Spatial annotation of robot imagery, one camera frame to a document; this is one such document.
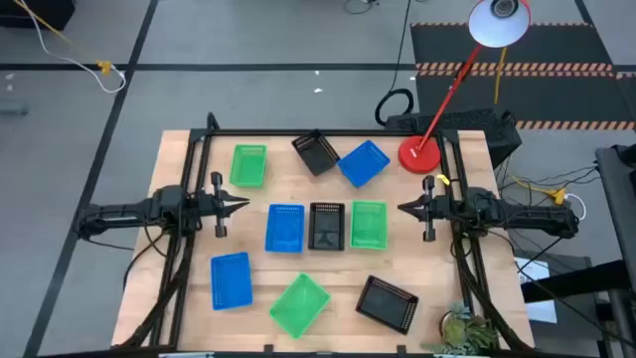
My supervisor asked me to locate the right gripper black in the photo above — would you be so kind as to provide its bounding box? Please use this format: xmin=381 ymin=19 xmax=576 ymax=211
xmin=397 ymin=174 xmax=452 ymax=244

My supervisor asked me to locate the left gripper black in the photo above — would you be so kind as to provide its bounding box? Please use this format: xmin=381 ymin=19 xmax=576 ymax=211
xmin=197 ymin=171 xmax=250 ymax=239

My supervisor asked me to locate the green plastic basket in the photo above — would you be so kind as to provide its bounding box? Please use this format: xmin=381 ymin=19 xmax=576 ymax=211
xmin=349 ymin=199 xmax=389 ymax=252
xmin=268 ymin=271 xmax=333 ymax=340
xmin=229 ymin=143 xmax=268 ymax=189

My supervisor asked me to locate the blue plastic basket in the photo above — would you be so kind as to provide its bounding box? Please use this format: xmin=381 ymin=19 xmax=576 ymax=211
xmin=210 ymin=251 xmax=254 ymax=311
xmin=263 ymin=203 xmax=306 ymax=255
xmin=337 ymin=139 xmax=392 ymax=189

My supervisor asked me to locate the black plastic basket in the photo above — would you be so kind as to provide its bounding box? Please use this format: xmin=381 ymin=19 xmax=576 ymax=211
xmin=307 ymin=201 xmax=347 ymax=252
xmin=290 ymin=129 xmax=342 ymax=177
xmin=354 ymin=274 xmax=419 ymax=335

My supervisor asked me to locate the red desk lamp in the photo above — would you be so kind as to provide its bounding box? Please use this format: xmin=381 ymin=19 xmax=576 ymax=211
xmin=397 ymin=0 xmax=532 ymax=175

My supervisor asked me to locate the potted succulent plant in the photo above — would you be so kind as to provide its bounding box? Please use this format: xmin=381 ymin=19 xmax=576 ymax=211
xmin=421 ymin=300 xmax=501 ymax=357

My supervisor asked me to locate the white paper sheet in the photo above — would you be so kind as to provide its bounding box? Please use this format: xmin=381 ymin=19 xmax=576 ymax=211
xmin=514 ymin=257 xmax=558 ymax=324

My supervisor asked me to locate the black hazard striped floor mat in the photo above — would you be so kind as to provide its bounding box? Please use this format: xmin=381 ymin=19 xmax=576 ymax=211
xmin=409 ymin=22 xmax=636 ymax=132

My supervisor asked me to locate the black side cart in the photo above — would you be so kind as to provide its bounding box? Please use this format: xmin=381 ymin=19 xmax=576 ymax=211
xmin=593 ymin=143 xmax=636 ymax=358

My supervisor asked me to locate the black equipment case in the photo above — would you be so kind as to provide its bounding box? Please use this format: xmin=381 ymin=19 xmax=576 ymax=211
xmin=0 ymin=0 xmax=77 ymax=31

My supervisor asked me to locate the black cable bundle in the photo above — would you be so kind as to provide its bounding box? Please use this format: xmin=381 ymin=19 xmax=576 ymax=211
xmin=449 ymin=233 xmax=529 ymax=352
xmin=117 ymin=233 xmax=193 ymax=349

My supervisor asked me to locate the black aluminium frame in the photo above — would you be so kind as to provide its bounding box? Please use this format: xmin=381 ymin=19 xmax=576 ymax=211
xmin=111 ymin=111 xmax=536 ymax=358

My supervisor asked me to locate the black coiled floor cable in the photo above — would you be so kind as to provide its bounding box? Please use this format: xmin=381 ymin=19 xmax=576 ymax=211
xmin=373 ymin=0 xmax=416 ymax=128

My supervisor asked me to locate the yellow hanging cable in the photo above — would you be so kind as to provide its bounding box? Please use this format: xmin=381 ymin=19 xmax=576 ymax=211
xmin=493 ymin=47 xmax=508 ymax=105

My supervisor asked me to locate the white cable loop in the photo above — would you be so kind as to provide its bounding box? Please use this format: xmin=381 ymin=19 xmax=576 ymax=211
xmin=564 ymin=192 xmax=588 ymax=222

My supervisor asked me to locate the yellow floor cable with plug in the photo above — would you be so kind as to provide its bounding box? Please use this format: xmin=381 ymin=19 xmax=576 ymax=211
xmin=13 ymin=0 xmax=113 ymax=76

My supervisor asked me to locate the black looped floor cable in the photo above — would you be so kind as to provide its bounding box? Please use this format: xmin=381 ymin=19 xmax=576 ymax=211
xmin=343 ymin=0 xmax=380 ymax=16

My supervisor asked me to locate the white floor cable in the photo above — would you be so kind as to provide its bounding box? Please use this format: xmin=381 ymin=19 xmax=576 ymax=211
xmin=17 ymin=0 xmax=128 ymax=94

